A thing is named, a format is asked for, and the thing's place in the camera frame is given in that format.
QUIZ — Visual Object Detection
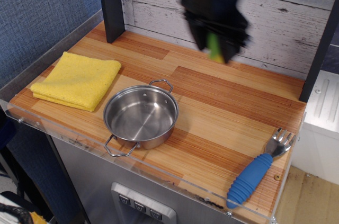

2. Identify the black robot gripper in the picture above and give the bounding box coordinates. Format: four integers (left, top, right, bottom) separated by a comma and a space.
181, 0, 249, 63

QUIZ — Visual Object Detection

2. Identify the green and yellow toy corn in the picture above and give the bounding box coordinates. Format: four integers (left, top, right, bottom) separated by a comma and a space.
207, 32, 225, 64

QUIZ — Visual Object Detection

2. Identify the folded yellow towel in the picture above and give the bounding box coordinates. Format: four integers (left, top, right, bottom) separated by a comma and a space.
30, 52, 121, 112

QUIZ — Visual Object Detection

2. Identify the stainless steel pot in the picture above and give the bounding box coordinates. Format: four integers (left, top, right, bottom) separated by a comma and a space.
103, 79, 179, 157

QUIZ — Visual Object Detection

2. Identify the white cabinet at right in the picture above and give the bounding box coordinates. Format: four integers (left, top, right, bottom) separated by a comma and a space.
292, 70, 338, 184

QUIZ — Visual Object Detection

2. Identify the silver button control panel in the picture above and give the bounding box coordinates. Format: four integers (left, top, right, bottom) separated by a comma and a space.
111, 182, 177, 223

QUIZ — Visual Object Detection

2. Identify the yellow object bottom left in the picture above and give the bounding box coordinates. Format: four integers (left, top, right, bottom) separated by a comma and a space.
30, 212, 49, 224

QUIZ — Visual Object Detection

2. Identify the black vertical post right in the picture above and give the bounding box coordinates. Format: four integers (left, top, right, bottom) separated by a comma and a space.
299, 0, 338, 103

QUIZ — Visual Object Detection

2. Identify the black vertical post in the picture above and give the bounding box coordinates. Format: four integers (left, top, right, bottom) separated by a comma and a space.
101, 0, 125, 43
299, 0, 338, 103

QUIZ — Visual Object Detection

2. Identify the black vertical post left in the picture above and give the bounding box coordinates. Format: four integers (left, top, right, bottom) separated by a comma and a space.
101, 0, 125, 43

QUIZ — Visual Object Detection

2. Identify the blue handled metal fork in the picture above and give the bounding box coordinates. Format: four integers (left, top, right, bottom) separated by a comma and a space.
226, 128, 297, 209

